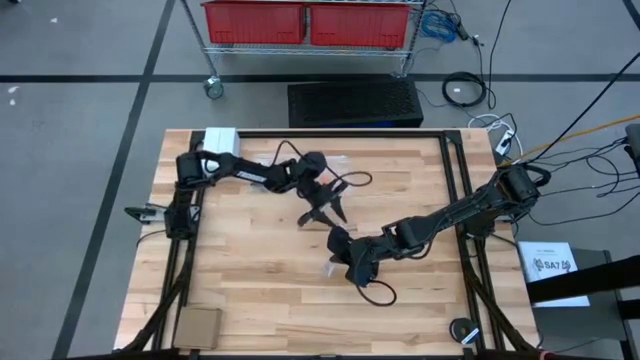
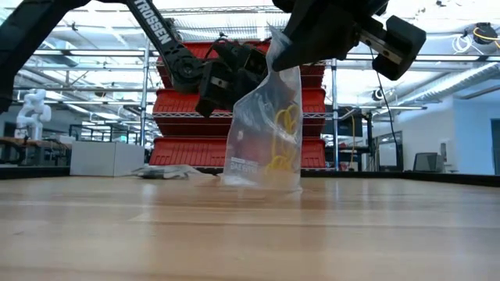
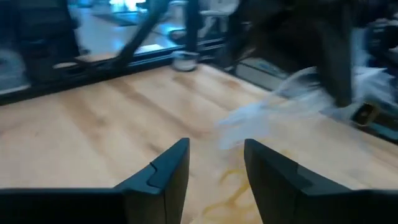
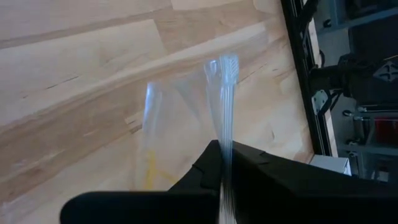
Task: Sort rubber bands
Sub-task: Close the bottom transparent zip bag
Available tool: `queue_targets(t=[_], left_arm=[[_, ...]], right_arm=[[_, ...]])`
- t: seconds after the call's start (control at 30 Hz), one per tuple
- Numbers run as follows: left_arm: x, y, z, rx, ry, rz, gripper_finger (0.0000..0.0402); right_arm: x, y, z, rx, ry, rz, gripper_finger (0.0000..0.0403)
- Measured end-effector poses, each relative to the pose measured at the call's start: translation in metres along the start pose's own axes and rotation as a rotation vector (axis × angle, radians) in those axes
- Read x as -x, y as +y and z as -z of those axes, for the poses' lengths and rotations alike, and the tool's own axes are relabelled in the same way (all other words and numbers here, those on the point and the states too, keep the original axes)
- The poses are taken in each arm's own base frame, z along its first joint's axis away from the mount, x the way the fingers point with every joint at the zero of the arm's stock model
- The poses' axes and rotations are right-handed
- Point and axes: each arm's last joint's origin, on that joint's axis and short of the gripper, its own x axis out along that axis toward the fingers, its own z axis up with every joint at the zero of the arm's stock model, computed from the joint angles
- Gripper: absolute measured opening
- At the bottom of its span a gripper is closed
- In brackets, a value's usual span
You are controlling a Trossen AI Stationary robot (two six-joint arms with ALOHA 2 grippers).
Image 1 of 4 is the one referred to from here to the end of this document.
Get black metal beam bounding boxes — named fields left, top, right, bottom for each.
left=525, top=253, right=640, bottom=305

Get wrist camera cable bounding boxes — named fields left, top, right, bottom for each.
left=355, top=278, right=399, bottom=308
left=327, top=170, right=374, bottom=190

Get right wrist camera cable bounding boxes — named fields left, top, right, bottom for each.
left=355, top=278, right=399, bottom=308

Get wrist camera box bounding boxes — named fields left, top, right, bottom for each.
left=345, top=259, right=380, bottom=289
left=300, top=151, right=329, bottom=176

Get black cable coil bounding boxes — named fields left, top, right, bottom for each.
left=441, top=71, right=489, bottom=109

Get yellow cable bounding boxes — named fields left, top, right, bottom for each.
left=507, top=113, right=640, bottom=166

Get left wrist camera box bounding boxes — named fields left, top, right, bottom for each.
left=300, top=151, right=329, bottom=176

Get black tape roll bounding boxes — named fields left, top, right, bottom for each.
left=448, top=317, right=482, bottom=346

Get grey side cart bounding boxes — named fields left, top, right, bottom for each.
left=524, top=247, right=640, bottom=360

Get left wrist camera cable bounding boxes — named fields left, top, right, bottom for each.
left=327, top=170, right=374, bottom=190

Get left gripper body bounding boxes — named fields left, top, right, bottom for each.
left=294, top=172, right=350, bottom=214

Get white cable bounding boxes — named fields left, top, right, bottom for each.
left=467, top=113, right=525, bottom=162

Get white printed booklet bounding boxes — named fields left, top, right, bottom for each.
left=517, top=241, right=592, bottom=309

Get long black cable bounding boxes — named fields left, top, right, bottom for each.
left=529, top=63, right=640, bottom=164

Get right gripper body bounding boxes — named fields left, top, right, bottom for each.
left=327, top=225, right=401, bottom=269

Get brown cardboard sheet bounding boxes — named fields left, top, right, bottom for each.
left=172, top=306, right=224, bottom=351

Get thin black cable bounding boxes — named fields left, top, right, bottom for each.
left=486, top=0, right=514, bottom=111

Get black perforated case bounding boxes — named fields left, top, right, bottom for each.
left=286, top=78, right=425, bottom=130

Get white power strip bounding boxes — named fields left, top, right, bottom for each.
left=493, top=127, right=517, bottom=157

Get white cardboard box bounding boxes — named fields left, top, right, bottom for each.
left=201, top=126, right=242, bottom=174

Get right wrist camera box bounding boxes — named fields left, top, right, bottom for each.
left=345, top=259, right=380, bottom=289

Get red bins on wire shelf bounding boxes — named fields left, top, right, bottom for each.
left=178, top=0, right=429, bottom=100

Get blue cable coil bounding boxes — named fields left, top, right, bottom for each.
left=421, top=9, right=460, bottom=44

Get red plastic bin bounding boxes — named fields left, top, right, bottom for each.
left=308, top=2, right=412, bottom=50
left=200, top=0, right=308, bottom=46

